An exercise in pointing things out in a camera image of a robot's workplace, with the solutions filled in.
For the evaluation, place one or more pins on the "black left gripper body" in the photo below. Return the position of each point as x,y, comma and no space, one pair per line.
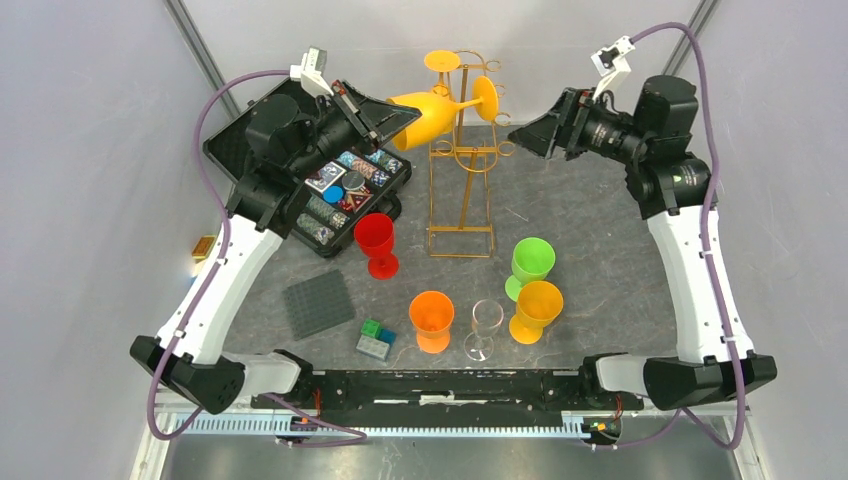
334,133

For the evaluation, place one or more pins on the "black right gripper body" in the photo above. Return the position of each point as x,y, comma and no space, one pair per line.
614,136

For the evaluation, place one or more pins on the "yellow plastic wine glass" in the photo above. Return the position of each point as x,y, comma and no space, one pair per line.
439,112
538,304
443,62

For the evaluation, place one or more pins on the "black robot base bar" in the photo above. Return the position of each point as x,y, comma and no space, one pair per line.
452,398

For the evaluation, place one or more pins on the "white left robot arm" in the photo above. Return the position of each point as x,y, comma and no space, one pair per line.
187,356

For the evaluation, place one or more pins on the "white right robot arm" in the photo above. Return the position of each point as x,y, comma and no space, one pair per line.
715,359

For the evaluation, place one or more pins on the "red plastic wine glass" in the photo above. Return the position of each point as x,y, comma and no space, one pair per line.
374,234

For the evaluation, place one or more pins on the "green plastic wine glass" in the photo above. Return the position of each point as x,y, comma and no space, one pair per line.
532,260

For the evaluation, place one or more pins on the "orange plastic wine glass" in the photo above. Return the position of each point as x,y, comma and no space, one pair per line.
431,314

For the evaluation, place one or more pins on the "clear wine glass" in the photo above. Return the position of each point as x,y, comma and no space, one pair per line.
487,318

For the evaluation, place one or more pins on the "black poker chip case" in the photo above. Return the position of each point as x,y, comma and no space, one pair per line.
322,210

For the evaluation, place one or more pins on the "yellow orange toy brick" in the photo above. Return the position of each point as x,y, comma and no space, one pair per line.
203,247

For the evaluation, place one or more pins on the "grey building baseplate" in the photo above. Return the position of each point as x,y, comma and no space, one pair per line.
320,303

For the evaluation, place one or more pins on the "green grey blue bricks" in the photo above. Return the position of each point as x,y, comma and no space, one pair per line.
375,341

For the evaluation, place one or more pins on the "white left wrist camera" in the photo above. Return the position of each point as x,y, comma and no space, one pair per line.
309,73

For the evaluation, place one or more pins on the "gold wire wine glass rack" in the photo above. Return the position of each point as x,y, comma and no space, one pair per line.
477,161

